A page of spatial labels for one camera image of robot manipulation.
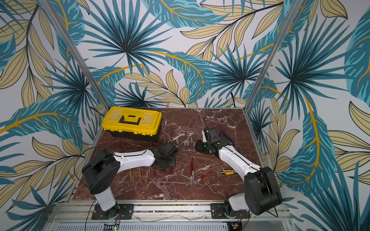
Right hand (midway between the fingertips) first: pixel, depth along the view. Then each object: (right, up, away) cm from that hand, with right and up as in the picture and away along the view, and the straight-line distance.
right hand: (197, 146), depth 88 cm
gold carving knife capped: (-29, -14, -1) cm, 32 cm away
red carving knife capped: (-26, -15, 0) cm, 30 cm away
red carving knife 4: (-3, -13, 0) cm, 14 cm away
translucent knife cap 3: (-1, 0, +12) cm, 12 cm away
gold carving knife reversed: (-34, -15, -2) cm, 37 cm away
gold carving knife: (-39, -17, -4) cm, 43 cm away
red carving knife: (-20, -15, 0) cm, 25 cm away
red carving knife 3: (-4, -18, -3) cm, 18 cm away
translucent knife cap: (-7, 0, +12) cm, 14 cm away
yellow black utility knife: (+19, -15, 0) cm, 24 cm away
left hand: (-15, -12, +2) cm, 19 cm away
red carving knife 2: (-16, -15, 0) cm, 22 cm away
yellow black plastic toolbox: (-39, +14, 0) cm, 41 cm away
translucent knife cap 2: (-6, +1, +13) cm, 14 cm away
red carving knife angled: (+1, -19, -4) cm, 19 cm away
